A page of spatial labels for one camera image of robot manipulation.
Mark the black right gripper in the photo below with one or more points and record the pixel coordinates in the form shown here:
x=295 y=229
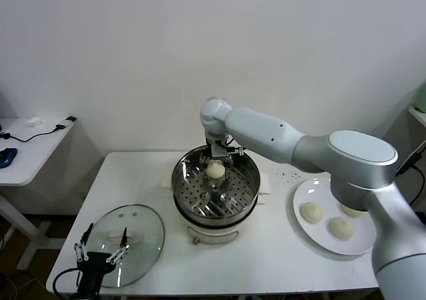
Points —
x=209 y=141

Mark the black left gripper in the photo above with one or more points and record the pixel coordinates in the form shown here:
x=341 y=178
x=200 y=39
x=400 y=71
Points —
x=91 y=266

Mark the white steamed baozi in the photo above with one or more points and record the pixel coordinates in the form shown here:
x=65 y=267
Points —
x=341 y=228
x=351 y=211
x=312 y=212
x=215 y=170

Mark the round glass pot lid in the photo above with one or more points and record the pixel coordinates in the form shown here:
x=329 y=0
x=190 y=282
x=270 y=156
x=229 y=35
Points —
x=143 y=233

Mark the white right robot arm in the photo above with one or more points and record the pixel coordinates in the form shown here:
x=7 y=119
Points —
x=349 y=160

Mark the white electric cooker base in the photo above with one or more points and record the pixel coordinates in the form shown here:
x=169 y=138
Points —
x=213 y=231

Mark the white round plate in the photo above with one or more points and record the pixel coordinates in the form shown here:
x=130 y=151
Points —
x=306 y=237

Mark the white side desk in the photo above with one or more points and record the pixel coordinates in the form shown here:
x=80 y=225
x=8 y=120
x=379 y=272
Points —
x=30 y=160

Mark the crumpled white tissue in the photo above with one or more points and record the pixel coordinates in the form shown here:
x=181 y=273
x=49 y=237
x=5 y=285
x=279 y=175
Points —
x=35 y=122

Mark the white shelf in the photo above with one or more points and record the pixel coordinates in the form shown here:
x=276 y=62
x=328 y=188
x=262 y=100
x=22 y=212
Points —
x=419 y=115

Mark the pale green container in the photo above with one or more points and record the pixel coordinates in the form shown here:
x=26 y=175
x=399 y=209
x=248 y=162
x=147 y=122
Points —
x=421 y=97

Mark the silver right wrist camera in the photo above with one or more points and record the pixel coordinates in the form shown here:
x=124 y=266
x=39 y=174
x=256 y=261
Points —
x=223 y=150

